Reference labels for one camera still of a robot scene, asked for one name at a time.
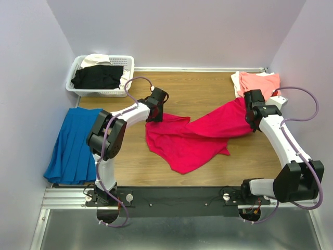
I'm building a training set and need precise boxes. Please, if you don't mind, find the red t shirt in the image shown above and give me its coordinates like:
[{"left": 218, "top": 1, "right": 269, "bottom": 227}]
[{"left": 145, "top": 97, "right": 252, "bottom": 174}]

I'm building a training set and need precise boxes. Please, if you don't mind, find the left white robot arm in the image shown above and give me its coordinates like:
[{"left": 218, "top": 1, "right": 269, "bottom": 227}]
[{"left": 87, "top": 87, "right": 169, "bottom": 206}]

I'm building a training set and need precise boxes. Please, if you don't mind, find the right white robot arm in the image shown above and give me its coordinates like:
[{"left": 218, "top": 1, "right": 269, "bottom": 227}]
[{"left": 239, "top": 90, "right": 324, "bottom": 209}]

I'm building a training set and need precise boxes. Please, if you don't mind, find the pink folded t shirt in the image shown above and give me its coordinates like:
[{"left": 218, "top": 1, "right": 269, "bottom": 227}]
[{"left": 237, "top": 72, "right": 280, "bottom": 101}]

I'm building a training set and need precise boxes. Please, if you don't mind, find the white folded t shirt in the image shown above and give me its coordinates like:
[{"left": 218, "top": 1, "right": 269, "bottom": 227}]
[{"left": 231, "top": 71, "right": 275, "bottom": 98}]

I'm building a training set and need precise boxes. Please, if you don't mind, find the white plastic laundry basket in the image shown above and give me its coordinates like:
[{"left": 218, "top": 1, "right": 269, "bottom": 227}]
[{"left": 66, "top": 54, "right": 134, "bottom": 97}]

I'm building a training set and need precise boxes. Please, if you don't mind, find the black t shirt in basket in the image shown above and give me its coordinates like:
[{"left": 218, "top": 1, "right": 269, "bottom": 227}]
[{"left": 71, "top": 65, "right": 124, "bottom": 90}]

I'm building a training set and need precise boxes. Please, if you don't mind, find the cream t shirt in basket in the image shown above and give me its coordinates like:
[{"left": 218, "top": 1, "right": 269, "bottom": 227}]
[{"left": 78, "top": 54, "right": 133, "bottom": 91}]

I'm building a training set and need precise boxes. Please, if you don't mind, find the blue pleated cloth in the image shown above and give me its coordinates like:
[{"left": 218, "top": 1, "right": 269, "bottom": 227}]
[{"left": 44, "top": 107, "right": 102, "bottom": 185}]

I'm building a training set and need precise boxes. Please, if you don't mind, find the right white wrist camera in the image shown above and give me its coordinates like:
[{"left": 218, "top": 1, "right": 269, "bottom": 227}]
[{"left": 266, "top": 95, "right": 288, "bottom": 110}]

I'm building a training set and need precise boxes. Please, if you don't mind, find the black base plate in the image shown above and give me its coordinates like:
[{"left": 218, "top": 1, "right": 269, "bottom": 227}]
[{"left": 84, "top": 186, "right": 270, "bottom": 219}]

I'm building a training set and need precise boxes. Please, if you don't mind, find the aluminium rail frame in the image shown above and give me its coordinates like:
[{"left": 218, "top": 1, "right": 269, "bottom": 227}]
[{"left": 31, "top": 187, "right": 328, "bottom": 249}]

